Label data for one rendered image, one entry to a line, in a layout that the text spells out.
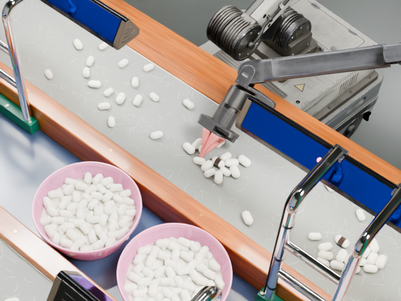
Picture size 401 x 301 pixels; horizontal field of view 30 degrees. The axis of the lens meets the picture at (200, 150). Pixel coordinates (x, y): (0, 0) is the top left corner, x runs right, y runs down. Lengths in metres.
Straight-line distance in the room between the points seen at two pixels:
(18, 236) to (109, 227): 0.22
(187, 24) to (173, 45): 1.20
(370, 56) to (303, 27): 0.68
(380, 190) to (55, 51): 1.10
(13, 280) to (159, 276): 0.34
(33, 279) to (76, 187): 0.27
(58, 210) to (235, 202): 0.44
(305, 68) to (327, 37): 0.85
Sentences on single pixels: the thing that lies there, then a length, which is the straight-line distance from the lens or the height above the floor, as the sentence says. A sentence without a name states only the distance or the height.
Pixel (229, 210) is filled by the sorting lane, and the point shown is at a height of 0.74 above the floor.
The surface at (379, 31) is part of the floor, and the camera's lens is 3.52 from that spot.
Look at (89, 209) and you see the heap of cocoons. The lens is 1.89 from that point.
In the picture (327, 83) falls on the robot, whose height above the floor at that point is 0.47.
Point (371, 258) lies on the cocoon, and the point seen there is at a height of 0.76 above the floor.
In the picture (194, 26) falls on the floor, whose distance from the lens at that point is 3.39.
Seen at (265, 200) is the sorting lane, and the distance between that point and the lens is 1.90.
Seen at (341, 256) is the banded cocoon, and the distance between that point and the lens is 1.82.
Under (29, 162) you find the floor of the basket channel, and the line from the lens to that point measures 2.06.
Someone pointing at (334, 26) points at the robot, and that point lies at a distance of 2.77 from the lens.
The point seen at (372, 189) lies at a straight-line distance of 1.53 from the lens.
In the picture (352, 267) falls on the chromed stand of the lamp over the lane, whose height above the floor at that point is 1.05.
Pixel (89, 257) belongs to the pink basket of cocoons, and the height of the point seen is 0.71.
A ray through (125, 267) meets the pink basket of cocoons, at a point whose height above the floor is 0.74.
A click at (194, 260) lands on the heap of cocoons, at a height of 0.74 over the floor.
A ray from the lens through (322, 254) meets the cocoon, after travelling 1.82.
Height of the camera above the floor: 2.30
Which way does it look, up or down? 52 degrees down
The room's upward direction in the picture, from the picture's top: 4 degrees clockwise
